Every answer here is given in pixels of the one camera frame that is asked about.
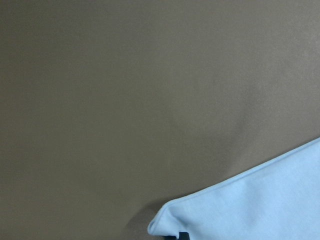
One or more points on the light blue t-shirt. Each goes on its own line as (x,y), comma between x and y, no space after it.
(276,200)

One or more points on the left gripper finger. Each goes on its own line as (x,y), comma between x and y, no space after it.
(184,236)

